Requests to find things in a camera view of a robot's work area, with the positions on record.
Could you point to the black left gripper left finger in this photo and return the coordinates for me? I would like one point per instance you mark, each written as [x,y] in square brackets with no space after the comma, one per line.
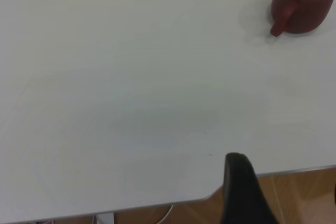
[241,195]

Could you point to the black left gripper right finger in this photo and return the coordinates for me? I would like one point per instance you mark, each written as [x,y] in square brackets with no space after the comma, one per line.
[335,193]

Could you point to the red ceramic mug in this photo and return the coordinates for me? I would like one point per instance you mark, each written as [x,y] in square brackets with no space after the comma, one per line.
[307,14]

